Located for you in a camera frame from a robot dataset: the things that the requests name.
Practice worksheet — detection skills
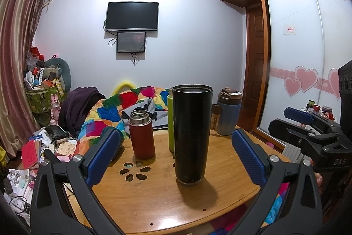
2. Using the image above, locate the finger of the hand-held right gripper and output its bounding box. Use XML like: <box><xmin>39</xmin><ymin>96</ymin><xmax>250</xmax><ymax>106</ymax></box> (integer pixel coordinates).
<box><xmin>268</xmin><ymin>118</ymin><xmax>342</xmax><ymax>154</ymax></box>
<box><xmin>284</xmin><ymin>107</ymin><xmax>340</xmax><ymax>134</ymax></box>

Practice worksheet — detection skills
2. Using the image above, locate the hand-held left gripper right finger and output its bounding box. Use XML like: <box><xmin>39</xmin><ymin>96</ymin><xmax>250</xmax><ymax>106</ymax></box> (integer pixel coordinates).
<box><xmin>232</xmin><ymin>128</ymin><xmax>323</xmax><ymax>235</ymax></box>

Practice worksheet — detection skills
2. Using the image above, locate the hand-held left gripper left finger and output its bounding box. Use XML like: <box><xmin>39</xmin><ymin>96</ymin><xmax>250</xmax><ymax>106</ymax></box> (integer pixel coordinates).
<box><xmin>30</xmin><ymin>127</ymin><xmax>124</xmax><ymax>235</ymax></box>

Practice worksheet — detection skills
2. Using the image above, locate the tall black cup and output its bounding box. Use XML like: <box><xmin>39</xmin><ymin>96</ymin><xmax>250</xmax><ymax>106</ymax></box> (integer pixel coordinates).
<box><xmin>172</xmin><ymin>84</ymin><xmax>213</xmax><ymax>186</ymax></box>

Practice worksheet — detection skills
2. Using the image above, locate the red thermos cup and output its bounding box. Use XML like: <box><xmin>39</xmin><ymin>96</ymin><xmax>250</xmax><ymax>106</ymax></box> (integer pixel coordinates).
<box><xmin>129</xmin><ymin>110</ymin><xmax>156</xmax><ymax>160</ymax></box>

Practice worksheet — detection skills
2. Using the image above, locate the green cup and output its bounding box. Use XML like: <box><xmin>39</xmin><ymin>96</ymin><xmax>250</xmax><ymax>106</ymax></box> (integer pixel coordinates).
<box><xmin>167</xmin><ymin>87</ymin><xmax>176</xmax><ymax>153</ymax></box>

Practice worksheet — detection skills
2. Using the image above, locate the white ribbed heater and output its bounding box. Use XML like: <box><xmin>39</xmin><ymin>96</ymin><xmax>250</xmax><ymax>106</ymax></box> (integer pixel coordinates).
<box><xmin>283</xmin><ymin>144</ymin><xmax>304</xmax><ymax>164</ymax></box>

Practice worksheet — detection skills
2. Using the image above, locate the blue grey water bottle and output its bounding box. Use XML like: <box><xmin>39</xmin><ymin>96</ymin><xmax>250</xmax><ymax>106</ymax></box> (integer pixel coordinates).
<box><xmin>216</xmin><ymin>87</ymin><xmax>242</xmax><ymax>136</ymax></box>

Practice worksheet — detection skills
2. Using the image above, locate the colourful patchwork blanket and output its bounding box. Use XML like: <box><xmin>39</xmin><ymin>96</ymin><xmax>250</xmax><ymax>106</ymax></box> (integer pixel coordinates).
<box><xmin>72</xmin><ymin>85</ymin><xmax>170</xmax><ymax>161</ymax></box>

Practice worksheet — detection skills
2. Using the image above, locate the dark purple cloth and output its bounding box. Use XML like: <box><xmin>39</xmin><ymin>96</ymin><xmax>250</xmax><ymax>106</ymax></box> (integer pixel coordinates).
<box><xmin>58</xmin><ymin>87</ymin><xmax>106</xmax><ymax>139</ymax></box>

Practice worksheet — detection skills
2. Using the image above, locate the small wooden table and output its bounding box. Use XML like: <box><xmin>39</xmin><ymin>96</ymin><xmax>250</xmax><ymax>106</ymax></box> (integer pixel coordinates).
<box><xmin>63</xmin><ymin>129</ymin><xmax>291</xmax><ymax>235</ymax></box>

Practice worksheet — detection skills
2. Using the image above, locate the pink rabbit toy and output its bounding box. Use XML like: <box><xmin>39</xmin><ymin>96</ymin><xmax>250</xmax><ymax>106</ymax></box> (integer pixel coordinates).
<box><xmin>50</xmin><ymin>94</ymin><xmax>61</xmax><ymax>125</ymax></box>

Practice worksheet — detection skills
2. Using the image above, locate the red flat box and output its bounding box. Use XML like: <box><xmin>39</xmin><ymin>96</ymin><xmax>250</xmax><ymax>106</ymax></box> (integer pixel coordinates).
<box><xmin>21</xmin><ymin>139</ymin><xmax>42</xmax><ymax>170</ymax></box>

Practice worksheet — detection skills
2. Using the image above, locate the pile of clutter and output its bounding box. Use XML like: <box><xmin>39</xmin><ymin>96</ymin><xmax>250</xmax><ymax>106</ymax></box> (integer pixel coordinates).
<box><xmin>0</xmin><ymin>119</ymin><xmax>80</xmax><ymax>222</ymax></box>

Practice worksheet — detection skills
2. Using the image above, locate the grey striped cloth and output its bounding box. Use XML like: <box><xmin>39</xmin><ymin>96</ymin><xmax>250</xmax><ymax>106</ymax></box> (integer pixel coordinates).
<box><xmin>121</xmin><ymin>97</ymin><xmax>169</xmax><ymax>131</ymax></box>

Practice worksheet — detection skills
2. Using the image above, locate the wardrobe with heart-print doors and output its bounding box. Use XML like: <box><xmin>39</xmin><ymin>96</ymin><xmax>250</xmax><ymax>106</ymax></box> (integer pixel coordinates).
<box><xmin>215</xmin><ymin>0</ymin><xmax>352</xmax><ymax>154</ymax></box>

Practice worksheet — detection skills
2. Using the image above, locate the green storage basket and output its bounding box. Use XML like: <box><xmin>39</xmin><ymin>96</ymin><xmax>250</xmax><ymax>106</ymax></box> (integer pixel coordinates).
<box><xmin>25</xmin><ymin>86</ymin><xmax>65</xmax><ymax>114</ymax></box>

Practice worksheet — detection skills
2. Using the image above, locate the grey plush pillow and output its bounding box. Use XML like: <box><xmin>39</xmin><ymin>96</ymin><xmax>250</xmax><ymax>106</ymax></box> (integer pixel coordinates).
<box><xmin>44</xmin><ymin>57</ymin><xmax>72</xmax><ymax>91</ymax></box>

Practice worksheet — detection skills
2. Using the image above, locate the striped pink curtain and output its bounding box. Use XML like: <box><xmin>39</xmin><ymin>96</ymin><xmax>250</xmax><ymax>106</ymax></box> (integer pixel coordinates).
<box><xmin>0</xmin><ymin>0</ymin><xmax>53</xmax><ymax>164</ymax></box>

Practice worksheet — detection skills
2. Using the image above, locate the yellow foam ring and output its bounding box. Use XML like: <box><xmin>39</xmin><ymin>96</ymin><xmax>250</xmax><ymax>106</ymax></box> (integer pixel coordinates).
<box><xmin>111</xmin><ymin>80</ymin><xmax>138</xmax><ymax>98</ymax></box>

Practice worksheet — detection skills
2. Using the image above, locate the black cable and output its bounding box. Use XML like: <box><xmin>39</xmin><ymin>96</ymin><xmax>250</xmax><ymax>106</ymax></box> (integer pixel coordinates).
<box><xmin>9</xmin><ymin>195</ymin><xmax>31</xmax><ymax>215</ymax></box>

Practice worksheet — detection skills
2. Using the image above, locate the small black wall monitor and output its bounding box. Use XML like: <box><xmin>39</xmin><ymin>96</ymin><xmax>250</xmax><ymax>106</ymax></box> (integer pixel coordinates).
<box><xmin>116</xmin><ymin>31</ymin><xmax>146</xmax><ymax>54</ymax></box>

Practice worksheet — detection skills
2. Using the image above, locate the black wall television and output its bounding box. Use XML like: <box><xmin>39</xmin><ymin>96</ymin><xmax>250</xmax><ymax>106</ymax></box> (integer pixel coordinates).
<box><xmin>106</xmin><ymin>2</ymin><xmax>159</xmax><ymax>32</ymax></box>

